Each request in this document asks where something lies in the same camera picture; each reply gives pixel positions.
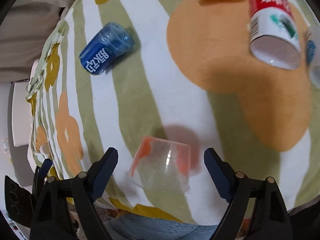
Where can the clear cup with orange label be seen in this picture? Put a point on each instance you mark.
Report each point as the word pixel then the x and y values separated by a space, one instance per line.
pixel 161 164

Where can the clear cup blue label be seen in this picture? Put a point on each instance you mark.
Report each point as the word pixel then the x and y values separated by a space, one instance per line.
pixel 313 54

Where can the small white cup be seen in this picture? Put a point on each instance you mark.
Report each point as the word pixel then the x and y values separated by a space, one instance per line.
pixel 45 150

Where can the beige curtain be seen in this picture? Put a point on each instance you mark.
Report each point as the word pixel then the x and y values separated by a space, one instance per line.
pixel 24 31

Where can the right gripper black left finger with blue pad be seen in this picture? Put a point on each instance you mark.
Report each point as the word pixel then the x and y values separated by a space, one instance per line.
pixel 52 219

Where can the green striped floral blanket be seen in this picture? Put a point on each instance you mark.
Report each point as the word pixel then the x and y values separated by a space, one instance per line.
pixel 189 78

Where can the blue labelled plastic cup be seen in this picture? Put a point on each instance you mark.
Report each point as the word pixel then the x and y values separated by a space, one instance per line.
pixel 110 43

